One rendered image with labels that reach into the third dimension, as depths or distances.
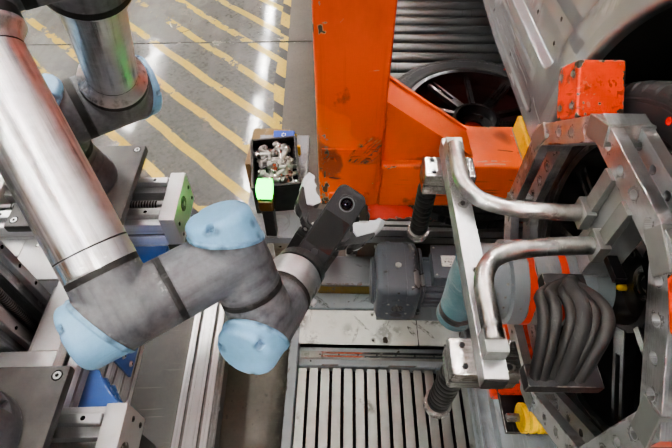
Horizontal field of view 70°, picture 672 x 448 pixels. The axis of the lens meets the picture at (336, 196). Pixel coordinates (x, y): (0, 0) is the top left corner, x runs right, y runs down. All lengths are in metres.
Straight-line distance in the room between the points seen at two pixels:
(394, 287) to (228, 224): 0.88
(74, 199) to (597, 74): 0.74
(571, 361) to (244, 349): 0.37
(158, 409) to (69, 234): 1.01
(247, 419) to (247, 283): 1.12
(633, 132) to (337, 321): 1.13
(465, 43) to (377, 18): 1.57
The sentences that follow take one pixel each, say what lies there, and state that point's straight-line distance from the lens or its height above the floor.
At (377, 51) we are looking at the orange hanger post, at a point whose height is 1.01.
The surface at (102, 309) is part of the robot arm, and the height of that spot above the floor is 1.14.
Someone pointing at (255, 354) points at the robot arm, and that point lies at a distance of 0.56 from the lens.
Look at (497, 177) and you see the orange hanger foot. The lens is 1.30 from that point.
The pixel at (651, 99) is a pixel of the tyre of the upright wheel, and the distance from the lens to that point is 0.84.
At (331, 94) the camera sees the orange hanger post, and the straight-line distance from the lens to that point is 1.06.
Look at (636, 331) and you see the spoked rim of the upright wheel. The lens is 0.91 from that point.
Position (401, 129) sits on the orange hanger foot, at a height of 0.78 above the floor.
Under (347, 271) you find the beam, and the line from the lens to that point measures 1.67.
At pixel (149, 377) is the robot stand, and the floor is 0.21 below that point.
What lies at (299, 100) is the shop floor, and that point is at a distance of 2.51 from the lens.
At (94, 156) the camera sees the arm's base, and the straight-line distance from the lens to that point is 1.05.
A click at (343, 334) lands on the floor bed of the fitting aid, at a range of 1.62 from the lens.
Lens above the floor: 1.55
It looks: 50 degrees down
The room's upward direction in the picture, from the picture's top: straight up
